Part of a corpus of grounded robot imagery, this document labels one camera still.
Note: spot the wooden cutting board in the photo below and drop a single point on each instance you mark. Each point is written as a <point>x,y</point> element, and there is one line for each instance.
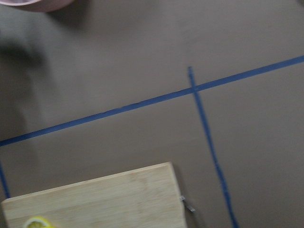
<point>148,197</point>

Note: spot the pink bowl with ice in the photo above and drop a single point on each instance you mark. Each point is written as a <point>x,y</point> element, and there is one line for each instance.
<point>37,5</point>

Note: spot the lemon slices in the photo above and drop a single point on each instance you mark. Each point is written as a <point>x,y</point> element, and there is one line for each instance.
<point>37,222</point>

